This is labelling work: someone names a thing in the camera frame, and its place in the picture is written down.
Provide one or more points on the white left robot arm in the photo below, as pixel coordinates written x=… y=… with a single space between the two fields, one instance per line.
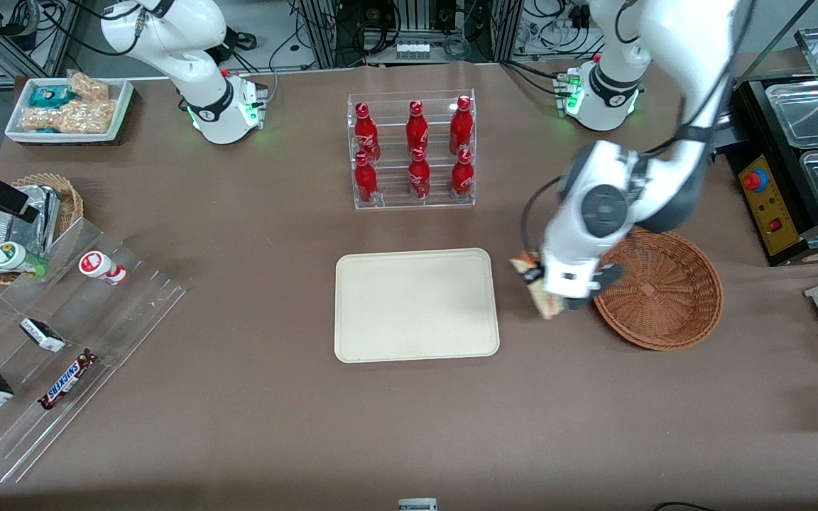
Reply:
x=672 y=42

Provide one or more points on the small puffed rice snack pack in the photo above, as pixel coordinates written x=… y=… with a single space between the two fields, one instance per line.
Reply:
x=89 y=86

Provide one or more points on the silver foil wrapped package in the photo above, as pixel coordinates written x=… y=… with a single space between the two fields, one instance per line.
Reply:
x=4 y=231

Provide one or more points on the aluminium frame equipment rack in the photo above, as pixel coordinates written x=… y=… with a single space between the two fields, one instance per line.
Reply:
x=366 y=28

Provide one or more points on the red capped yogurt bottle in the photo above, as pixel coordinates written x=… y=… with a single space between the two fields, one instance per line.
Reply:
x=100 y=266

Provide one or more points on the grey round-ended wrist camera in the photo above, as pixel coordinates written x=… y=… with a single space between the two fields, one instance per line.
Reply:
x=571 y=280

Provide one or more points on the clear acrylic stepped shelf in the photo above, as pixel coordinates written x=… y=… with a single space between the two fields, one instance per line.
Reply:
x=118 y=319

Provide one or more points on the round brown wicker basket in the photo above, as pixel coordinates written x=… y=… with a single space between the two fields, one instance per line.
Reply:
x=664 y=298

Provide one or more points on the small grey white device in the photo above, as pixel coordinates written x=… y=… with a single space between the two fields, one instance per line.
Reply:
x=417 y=505

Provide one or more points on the beige rectangular tray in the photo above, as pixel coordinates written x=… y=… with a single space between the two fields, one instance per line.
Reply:
x=416 y=305

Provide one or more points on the triangular sandwich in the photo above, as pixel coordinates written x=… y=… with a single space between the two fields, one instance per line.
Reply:
x=547 y=305

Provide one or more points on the light tan wicker basket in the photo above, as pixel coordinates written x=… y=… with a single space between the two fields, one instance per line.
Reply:
x=72 y=202

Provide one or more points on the green capped yogurt bottle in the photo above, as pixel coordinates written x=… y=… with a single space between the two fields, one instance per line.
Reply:
x=15 y=257

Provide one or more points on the clear acrylic bottle rack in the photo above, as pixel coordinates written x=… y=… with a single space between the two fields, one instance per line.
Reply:
x=395 y=199

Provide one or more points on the teal snack packet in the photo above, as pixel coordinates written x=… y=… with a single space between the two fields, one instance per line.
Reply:
x=50 y=96

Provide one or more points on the large puffed rice snack pack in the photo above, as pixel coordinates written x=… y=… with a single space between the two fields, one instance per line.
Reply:
x=72 y=117

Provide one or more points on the brown Snickers bar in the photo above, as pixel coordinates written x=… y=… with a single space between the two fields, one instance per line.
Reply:
x=68 y=380

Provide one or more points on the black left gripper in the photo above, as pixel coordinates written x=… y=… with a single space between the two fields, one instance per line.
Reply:
x=574 y=302

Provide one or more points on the red cola bottle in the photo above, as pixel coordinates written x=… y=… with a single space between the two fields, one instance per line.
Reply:
x=462 y=176
x=417 y=131
x=419 y=177
x=367 y=135
x=461 y=128
x=366 y=181

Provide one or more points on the black food warmer yellow panel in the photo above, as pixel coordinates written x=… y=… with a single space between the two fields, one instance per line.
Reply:
x=782 y=238

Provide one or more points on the white power strip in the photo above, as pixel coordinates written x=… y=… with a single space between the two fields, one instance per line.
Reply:
x=413 y=50

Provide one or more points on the white rectangular snack bin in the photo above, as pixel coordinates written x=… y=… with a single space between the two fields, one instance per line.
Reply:
x=121 y=106

